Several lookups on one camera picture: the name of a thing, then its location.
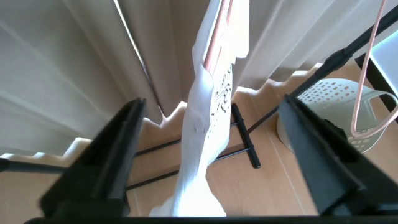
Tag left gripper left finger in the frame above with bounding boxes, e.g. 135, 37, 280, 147
39, 97, 147, 218

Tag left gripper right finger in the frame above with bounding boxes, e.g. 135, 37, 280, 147
277, 94, 398, 217

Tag pink clothes hanger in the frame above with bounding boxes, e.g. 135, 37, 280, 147
350, 0, 398, 140

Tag white printed t-shirt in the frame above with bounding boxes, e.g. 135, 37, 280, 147
149, 0, 251, 218

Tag white laundry basket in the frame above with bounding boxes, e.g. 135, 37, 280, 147
276, 77, 398, 154

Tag black clothes rack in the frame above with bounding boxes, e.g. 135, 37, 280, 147
0, 4, 398, 192

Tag beige curtain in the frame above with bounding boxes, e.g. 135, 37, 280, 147
0, 0, 398, 157

